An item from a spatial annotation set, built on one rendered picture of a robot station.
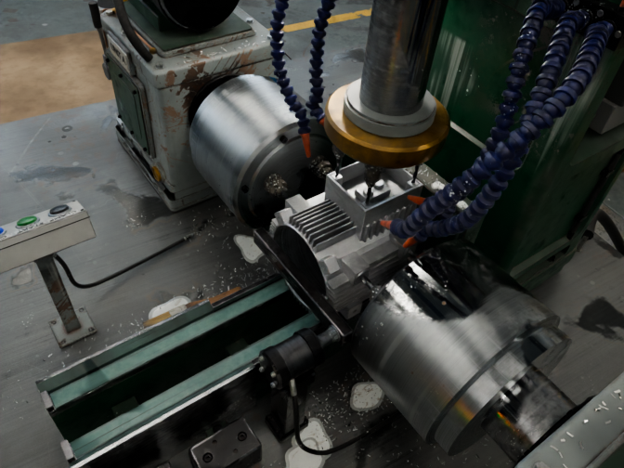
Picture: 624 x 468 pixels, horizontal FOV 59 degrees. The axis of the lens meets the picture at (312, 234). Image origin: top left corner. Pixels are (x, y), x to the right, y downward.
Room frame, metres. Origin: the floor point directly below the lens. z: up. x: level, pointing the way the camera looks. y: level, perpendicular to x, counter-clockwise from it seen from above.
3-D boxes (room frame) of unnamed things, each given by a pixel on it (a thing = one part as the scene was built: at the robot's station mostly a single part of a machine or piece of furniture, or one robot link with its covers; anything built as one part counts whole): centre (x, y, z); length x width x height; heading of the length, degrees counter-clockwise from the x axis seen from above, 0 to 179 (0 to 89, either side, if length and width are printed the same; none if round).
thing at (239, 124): (0.89, 0.14, 1.04); 0.37 x 0.25 x 0.25; 39
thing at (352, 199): (0.68, -0.09, 1.11); 0.12 x 0.11 x 0.07; 129
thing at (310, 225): (0.65, -0.06, 1.01); 0.20 x 0.19 x 0.19; 129
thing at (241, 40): (1.11, 0.32, 0.99); 0.35 x 0.31 x 0.37; 39
